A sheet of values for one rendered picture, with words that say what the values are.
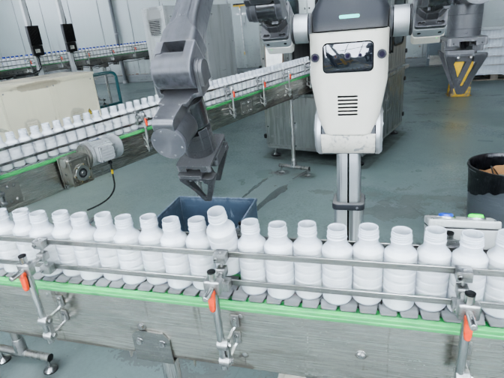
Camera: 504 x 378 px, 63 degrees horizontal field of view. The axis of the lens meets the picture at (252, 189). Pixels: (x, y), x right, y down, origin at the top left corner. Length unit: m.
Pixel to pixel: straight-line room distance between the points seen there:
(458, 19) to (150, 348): 0.95
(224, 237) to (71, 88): 4.33
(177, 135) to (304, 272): 0.39
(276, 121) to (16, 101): 2.71
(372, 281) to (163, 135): 0.48
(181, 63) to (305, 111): 4.05
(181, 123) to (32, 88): 4.21
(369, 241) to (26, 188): 1.77
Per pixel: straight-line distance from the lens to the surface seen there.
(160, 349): 1.07
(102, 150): 2.25
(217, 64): 7.59
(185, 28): 0.71
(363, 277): 0.85
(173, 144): 0.65
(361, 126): 1.33
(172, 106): 0.66
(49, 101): 4.91
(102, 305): 1.08
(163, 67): 0.67
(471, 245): 0.82
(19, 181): 2.23
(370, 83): 1.30
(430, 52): 12.82
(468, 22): 0.86
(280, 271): 0.85
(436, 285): 0.86
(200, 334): 0.99
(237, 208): 1.54
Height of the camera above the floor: 1.54
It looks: 22 degrees down
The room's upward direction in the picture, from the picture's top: 5 degrees counter-clockwise
